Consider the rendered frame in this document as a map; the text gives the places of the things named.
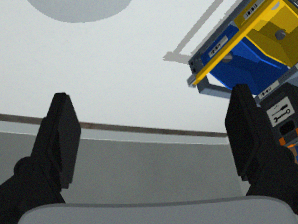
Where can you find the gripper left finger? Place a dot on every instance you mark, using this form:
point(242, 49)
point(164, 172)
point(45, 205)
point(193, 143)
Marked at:
point(39, 179)

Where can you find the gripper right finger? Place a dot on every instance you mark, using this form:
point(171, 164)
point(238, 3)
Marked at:
point(259, 161)

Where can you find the blue open bin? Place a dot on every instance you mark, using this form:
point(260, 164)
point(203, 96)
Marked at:
point(245, 67)

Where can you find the yellow open bin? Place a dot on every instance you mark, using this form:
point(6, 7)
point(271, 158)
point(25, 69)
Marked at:
point(263, 34)

